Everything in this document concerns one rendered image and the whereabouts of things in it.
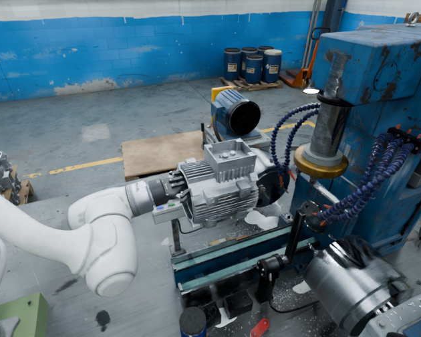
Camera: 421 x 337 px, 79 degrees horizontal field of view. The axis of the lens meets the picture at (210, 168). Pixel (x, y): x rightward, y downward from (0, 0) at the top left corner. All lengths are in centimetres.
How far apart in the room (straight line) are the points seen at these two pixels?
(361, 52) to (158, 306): 108
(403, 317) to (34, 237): 85
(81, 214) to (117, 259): 19
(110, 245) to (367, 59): 73
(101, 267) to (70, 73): 576
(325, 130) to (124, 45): 549
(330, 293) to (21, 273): 124
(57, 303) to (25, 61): 537
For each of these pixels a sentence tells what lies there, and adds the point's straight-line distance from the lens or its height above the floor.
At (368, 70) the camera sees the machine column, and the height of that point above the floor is 165.
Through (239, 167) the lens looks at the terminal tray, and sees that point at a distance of 72.
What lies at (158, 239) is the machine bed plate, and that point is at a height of 80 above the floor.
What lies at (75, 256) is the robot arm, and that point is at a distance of 59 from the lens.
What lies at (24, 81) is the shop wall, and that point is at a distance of 636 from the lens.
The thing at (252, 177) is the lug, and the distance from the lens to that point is 74.
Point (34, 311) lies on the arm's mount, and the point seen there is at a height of 89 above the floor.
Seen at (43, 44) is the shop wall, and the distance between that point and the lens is 613.
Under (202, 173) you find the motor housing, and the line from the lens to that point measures 71.
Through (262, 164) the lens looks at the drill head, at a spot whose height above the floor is 116.
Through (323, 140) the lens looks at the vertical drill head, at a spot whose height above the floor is 142.
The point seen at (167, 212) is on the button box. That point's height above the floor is 107.
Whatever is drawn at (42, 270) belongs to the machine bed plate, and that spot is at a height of 80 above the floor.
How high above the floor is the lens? 182
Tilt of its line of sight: 35 degrees down
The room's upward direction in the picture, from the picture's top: straight up
